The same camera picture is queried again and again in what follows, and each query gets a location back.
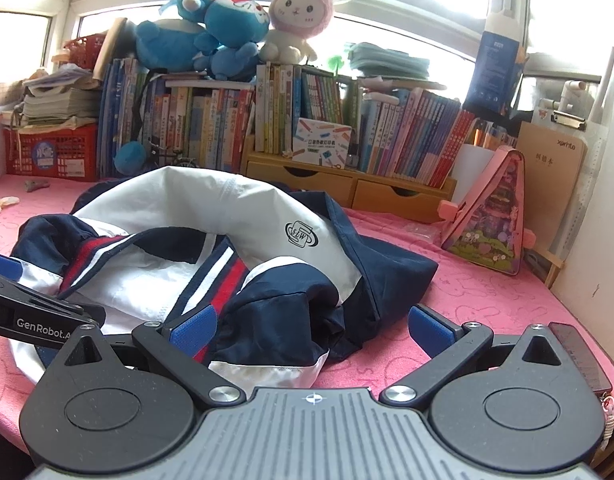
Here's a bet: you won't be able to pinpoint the row of yellow green books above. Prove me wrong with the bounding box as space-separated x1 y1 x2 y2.
254 62 360 168

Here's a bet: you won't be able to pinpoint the pink rabbit-print blanket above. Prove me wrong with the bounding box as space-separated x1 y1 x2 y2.
0 172 613 461

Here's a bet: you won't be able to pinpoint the pink white rabbit plush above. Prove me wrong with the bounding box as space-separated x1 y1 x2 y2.
258 0 334 65

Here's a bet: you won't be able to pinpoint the white paper sheet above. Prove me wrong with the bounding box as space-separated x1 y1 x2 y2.
457 144 495 181

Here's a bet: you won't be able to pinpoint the pink triangular toy house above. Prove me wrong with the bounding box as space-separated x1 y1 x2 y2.
438 145 535 277

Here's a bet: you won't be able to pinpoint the stack of green cloths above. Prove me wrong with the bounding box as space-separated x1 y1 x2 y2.
347 42 432 81

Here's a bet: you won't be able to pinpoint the blue pompom ball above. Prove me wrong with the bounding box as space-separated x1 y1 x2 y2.
113 141 148 176

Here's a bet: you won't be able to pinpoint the cardboard tube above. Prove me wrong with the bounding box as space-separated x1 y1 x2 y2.
89 17 128 81

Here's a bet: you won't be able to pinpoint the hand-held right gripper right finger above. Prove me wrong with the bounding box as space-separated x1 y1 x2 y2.
379 304 570 408

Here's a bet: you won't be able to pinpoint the white ruler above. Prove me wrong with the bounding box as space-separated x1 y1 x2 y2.
550 47 614 261

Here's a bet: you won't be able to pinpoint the row of tall colourful books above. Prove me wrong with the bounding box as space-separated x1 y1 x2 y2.
97 57 258 178

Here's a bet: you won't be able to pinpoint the white plastic container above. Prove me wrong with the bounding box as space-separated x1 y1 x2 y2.
560 80 600 111

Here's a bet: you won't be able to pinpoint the white printed cardboard box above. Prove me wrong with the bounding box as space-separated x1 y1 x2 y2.
293 117 352 167

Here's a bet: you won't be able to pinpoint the wooden easel stand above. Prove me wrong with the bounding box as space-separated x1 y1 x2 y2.
524 237 568 288

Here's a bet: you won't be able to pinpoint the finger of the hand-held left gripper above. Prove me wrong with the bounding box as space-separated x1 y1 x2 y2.
0 251 24 283
0 272 108 350

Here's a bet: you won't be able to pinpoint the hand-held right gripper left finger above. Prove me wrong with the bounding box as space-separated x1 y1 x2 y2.
47 307 243 408

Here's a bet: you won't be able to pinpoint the black strap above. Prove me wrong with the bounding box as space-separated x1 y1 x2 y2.
131 67 163 158

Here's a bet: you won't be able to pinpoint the blue plush toy white ears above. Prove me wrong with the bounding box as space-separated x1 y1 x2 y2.
134 0 213 73

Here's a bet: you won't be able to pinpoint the small red plastic basket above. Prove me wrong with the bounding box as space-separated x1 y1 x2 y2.
63 34 108 73

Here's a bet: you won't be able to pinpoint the row of pink red books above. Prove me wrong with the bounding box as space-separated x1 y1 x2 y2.
359 87 480 188

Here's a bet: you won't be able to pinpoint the wooden drawer organizer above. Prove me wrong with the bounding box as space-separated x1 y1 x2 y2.
239 152 458 223

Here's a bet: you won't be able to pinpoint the navy and white jacket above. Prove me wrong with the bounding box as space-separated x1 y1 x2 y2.
9 165 440 403

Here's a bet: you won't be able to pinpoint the stack of papers and booklets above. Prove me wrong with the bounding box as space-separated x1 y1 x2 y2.
22 67 102 128

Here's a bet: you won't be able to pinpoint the clipboard with metal clip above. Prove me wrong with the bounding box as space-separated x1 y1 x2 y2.
537 97 588 133

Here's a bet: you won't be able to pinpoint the blue cat plush toy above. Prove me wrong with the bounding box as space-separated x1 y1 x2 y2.
193 0 270 83

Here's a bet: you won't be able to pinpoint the miniature bicycle model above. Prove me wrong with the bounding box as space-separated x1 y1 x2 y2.
149 141 199 168

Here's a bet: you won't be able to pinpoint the dark red phone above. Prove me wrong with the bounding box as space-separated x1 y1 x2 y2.
547 321 614 393

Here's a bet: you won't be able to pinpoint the phone strap charm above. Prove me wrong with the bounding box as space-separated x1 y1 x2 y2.
600 392 614 453

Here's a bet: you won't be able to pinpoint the large red plastic basket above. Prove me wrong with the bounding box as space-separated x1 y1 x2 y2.
3 124 98 181

